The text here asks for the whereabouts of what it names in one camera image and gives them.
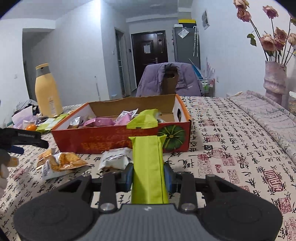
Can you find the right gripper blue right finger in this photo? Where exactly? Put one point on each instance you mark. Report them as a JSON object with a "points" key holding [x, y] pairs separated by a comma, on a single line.
{"points": [[171, 180]]}

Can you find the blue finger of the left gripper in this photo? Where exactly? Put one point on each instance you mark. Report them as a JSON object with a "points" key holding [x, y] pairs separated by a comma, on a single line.
{"points": [[15, 149]]}

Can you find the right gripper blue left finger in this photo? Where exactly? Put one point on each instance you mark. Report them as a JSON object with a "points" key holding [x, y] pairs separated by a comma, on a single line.
{"points": [[127, 178]]}

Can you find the white silver snack packet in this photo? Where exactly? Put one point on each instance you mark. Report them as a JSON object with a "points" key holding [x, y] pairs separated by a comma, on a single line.
{"points": [[116, 159]]}

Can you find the oat crisps snack packet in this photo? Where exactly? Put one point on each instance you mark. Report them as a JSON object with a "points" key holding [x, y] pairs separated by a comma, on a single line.
{"points": [[61, 164]]}

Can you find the pink snack bag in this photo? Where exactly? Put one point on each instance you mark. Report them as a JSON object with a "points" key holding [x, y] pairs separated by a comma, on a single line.
{"points": [[99, 122], [125, 117]]}

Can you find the long green snack pack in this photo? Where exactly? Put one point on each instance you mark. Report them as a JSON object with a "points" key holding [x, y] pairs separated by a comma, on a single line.
{"points": [[144, 120]]}

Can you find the purple tissue paper bag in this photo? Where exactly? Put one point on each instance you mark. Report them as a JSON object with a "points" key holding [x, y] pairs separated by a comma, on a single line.
{"points": [[24, 116]]}

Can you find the orange mandarin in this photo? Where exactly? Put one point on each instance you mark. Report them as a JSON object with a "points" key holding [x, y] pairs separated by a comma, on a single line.
{"points": [[31, 127]]}

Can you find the small green snack bar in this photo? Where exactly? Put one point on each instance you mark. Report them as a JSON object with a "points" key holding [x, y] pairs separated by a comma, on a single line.
{"points": [[50, 123]]}

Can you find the orange cardboard pumpkin box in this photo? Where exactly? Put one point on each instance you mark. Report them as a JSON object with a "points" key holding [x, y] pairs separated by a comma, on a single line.
{"points": [[176, 125]]}

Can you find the yellow thermos bottle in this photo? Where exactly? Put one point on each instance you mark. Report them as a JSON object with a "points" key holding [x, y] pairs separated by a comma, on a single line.
{"points": [[46, 91]]}

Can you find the wooden chair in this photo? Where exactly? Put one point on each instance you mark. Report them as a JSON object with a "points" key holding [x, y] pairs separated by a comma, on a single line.
{"points": [[170, 80]]}

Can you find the purple down jacket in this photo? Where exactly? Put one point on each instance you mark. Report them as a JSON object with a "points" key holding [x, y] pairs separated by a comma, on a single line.
{"points": [[152, 77]]}

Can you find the folded pink quilt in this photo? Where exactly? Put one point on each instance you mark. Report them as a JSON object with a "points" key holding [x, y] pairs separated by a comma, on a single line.
{"points": [[276, 120]]}

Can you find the dark entrance door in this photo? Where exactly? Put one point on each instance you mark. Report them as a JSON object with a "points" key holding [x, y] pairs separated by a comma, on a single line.
{"points": [[148, 48]]}

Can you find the grey refrigerator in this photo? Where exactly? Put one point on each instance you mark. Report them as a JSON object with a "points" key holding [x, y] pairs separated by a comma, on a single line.
{"points": [[186, 45]]}

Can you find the pink textured vase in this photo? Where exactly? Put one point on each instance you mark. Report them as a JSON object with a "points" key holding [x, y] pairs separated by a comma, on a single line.
{"points": [[274, 81]]}

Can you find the yellow box on refrigerator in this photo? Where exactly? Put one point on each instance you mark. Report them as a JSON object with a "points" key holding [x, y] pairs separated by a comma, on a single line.
{"points": [[186, 21]]}

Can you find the wall electrical panel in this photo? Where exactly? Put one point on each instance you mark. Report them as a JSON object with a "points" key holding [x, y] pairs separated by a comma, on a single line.
{"points": [[205, 21]]}

